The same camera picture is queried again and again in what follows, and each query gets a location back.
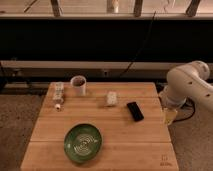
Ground green ceramic bowl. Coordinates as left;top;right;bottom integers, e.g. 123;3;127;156
64;123;102;164

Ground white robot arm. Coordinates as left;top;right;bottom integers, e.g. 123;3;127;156
159;61;213;125

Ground small white box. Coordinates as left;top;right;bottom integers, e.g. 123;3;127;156
106;91;117;106

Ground white mug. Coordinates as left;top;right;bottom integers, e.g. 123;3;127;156
70;75;86;96

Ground black smartphone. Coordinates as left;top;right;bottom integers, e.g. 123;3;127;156
127;102;144;121

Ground clear plastic bottle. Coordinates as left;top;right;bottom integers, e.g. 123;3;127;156
53;82;64;110

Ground black hanging cable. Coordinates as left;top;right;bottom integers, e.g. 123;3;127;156
118;11;157;78

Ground black floor cables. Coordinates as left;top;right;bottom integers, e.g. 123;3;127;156
173;98;197;123

